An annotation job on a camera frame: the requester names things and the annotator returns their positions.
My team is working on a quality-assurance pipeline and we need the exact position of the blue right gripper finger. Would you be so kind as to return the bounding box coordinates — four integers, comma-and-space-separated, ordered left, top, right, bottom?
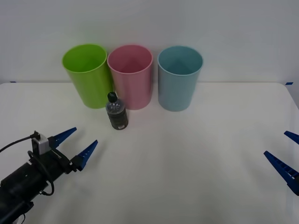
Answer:
263, 150, 299, 196
284, 131, 299, 145

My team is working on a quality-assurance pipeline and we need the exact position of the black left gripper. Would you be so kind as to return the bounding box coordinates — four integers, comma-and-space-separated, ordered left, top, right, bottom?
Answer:
28, 127, 99, 182

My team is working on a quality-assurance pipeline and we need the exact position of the small dark plastic bottle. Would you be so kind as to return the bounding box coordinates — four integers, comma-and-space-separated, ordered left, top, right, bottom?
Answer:
105, 91, 129, 131

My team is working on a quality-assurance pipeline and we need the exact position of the yellow-green plastic bin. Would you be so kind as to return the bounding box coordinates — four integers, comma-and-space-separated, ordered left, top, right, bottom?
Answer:
61, 43, 115, 109

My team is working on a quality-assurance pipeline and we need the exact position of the pink plastic bin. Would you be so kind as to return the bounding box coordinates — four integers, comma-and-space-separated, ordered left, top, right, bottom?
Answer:
107, 44, 154, 111

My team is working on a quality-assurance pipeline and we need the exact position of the pale blue plastic bin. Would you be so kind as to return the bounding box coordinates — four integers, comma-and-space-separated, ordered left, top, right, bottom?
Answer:
157, 45, 204, 112

